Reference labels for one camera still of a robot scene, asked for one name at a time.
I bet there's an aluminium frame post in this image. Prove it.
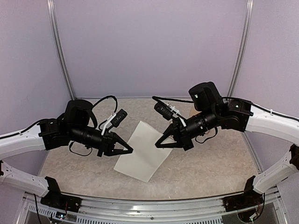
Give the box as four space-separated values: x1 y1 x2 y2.
227 0 254 97
46 0 76 100

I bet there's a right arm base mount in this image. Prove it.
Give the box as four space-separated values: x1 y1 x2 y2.
222 175 264 212

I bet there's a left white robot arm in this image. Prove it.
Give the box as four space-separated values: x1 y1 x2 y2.
0 99 133 208

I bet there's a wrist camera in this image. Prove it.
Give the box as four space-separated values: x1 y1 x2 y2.
154 102 174 120
110 109 128 128

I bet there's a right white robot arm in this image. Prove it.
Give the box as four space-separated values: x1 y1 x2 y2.
153 82 299 207

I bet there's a cream lined letter paper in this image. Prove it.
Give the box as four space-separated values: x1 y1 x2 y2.
114 121 172 182

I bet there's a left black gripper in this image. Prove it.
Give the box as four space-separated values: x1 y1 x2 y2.
69 125 133 157

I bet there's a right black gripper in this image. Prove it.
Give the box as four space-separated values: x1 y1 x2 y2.
155 106 220 151

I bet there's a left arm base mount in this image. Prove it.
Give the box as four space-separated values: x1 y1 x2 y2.
40 176 82 213

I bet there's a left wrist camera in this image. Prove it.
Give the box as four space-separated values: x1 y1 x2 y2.
110 109 128 128

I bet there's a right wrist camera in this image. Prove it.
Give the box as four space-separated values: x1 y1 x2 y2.
154 102 174 120

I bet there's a brown kraft envelope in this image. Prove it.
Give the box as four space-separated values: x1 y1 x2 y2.
189 106 199 118

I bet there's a left aluminium frame post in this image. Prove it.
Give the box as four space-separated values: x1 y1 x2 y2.
46 0 76 100

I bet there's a right aluminium frame post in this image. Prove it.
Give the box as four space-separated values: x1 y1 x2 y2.
227 0 254 97

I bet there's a front aluminium rail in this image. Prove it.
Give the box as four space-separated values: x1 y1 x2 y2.
16 187 287 224

